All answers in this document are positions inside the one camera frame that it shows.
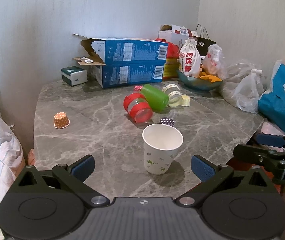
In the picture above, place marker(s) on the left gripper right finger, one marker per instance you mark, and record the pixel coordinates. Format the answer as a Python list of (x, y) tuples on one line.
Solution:
[(212, 177)]

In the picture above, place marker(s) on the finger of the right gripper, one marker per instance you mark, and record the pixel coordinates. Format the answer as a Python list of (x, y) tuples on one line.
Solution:
[(271, 140)]

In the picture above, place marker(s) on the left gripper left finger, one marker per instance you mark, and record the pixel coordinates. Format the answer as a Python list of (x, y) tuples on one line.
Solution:
[(71, 177)]

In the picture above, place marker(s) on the white paper cup leaf print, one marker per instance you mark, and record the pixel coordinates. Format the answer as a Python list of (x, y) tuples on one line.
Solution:
[(160, 144)]

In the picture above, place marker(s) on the green plastic cup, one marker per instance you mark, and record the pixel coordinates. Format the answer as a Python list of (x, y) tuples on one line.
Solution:
[(156, 99)]

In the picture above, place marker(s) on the blue shopping bag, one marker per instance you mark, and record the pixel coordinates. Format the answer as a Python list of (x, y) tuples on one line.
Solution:
[(272, 102)]

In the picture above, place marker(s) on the orange dotted cupcake liner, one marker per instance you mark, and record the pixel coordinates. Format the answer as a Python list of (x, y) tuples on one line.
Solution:
[(61, 120)]

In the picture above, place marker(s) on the grey plastic bag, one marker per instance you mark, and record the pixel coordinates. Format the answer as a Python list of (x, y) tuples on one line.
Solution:
[(243, 86)]

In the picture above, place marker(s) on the purple dotted cupcake liner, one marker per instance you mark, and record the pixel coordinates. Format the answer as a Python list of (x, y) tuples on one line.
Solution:
[(167, 121)]

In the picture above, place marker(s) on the red banded glass jar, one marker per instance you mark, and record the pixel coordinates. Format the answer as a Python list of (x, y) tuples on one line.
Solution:
[(138, 108)]

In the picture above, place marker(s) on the small green white box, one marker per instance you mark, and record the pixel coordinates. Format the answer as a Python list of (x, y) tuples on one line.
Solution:
[(74, 75)]

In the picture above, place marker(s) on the dark green bowl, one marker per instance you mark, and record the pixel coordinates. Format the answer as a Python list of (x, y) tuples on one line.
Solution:
[(198, 84)]

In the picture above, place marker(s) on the lower blue cardboard box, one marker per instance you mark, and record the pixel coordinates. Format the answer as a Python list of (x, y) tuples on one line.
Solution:
[(128, 74)]

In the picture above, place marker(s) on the blue cardboard box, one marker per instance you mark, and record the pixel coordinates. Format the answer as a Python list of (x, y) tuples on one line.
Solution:
[(128, 74), (109, 50)]

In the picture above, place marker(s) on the red dotted cupcake liner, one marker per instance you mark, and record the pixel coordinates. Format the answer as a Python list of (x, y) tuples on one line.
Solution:
[(138, 88)]

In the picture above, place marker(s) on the orange snack packets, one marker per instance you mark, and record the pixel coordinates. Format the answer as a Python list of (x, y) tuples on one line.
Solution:
[(208, 77)]

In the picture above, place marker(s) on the clear plastic snack bag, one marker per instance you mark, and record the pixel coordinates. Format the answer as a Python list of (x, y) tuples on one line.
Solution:
[(214, 62)]

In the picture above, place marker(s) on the red yellow tin box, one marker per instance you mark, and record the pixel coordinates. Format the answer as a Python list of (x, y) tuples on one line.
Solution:
[(172, 60)]

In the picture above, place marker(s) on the upper blue cardboard box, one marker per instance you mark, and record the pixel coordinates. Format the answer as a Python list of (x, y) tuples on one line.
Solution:
[(109, 50)]

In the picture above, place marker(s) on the black paper shopping bag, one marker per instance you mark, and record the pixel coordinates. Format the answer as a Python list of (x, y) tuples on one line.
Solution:
[(203, 40)]

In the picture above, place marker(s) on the white red cardboard box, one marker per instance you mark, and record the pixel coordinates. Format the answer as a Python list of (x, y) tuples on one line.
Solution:
[(176, 34)]

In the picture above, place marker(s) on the white drawstring candy bag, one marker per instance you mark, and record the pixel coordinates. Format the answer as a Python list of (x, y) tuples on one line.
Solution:
[(189, 59)]

